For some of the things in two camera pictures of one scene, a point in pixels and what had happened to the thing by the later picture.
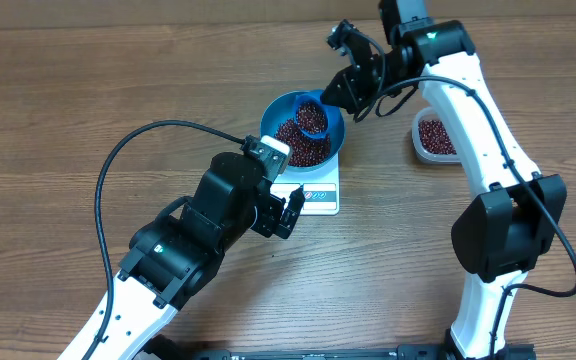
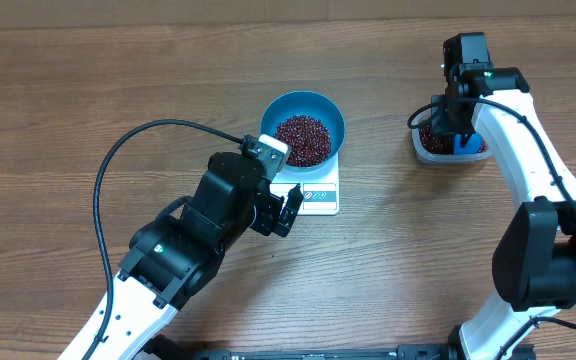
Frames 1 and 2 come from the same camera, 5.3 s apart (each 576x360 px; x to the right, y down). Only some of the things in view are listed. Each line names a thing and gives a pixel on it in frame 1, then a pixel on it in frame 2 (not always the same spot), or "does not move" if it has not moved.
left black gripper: x=272 y=206 does not move
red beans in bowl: x=305 y=151 does not move
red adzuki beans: x=435 y=138 does not move
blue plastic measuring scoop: x=312 y=116 -> x=473 y=145
